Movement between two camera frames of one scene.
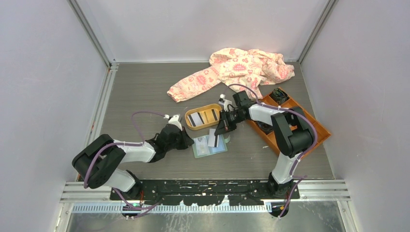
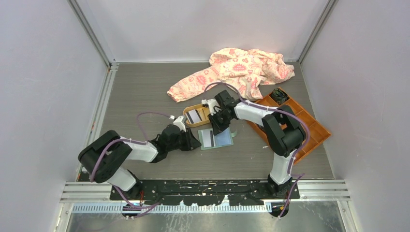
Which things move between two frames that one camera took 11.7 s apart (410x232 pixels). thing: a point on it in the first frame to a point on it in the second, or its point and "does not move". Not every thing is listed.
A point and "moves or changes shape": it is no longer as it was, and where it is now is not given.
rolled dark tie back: x=279 y=95 does not move
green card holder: x=200 y=148 moves or changes shape
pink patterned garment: x=249 y=68 does not move
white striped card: x=211 y=140 moves or changes shape
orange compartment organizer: x=279 y=98 does not move
